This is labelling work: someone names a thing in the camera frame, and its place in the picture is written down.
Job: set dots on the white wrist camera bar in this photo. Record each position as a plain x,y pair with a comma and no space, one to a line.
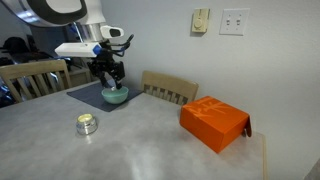
79,49

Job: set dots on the mint green bowl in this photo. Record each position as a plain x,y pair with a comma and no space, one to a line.
116,96

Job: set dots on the dark blue cloth mat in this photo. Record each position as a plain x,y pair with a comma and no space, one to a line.
92,95

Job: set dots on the wooden chair near wall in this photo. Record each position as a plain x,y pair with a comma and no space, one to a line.
167,87

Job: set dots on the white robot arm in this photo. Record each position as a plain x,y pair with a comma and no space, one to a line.
95,34

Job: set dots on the beige wall thermostat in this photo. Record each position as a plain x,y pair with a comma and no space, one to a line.
200,20

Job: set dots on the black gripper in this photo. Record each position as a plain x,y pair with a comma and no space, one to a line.
105,64

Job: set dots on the white double light switch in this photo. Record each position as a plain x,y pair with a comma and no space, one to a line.
234,21

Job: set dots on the orange cardboard box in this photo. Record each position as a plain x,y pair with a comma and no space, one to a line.
214,122

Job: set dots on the wooden chair at left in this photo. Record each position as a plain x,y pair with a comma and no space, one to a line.
27,81

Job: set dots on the silver round container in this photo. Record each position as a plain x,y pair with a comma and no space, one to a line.
86,124

